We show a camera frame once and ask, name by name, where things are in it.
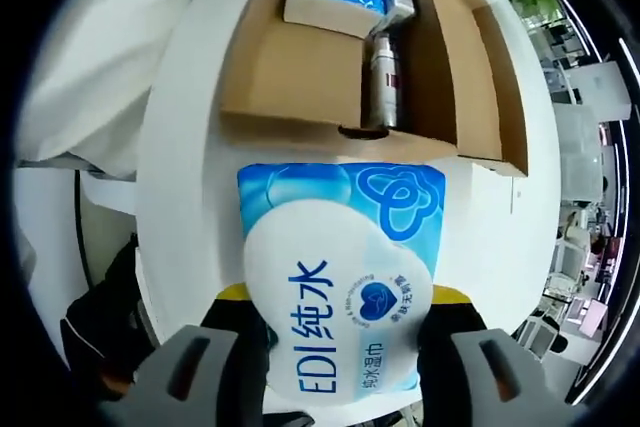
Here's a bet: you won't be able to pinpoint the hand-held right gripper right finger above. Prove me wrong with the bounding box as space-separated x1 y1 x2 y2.
416 284 577 427

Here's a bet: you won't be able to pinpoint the person's dark trousers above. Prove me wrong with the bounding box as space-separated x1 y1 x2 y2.
59 234 161 388

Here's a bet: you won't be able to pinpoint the white spray bottle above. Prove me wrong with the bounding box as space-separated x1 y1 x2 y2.
367 31 401 129

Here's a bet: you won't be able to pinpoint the white square pillar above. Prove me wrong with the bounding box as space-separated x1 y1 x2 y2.
549 61 631 123

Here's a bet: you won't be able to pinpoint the person in white shirt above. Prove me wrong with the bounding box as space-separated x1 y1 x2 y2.
19 0 201 181

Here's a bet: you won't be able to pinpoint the blue wet wipes soft pack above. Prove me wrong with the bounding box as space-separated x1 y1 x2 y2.
236 161 447 396

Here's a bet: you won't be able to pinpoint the brown cardboard shoe box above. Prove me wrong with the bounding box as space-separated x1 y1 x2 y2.
219 0 530 178

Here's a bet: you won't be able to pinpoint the chest device cable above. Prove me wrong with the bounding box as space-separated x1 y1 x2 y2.
73 169 96 293

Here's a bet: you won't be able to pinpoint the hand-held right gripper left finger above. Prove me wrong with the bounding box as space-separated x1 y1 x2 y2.
114 282 275 427

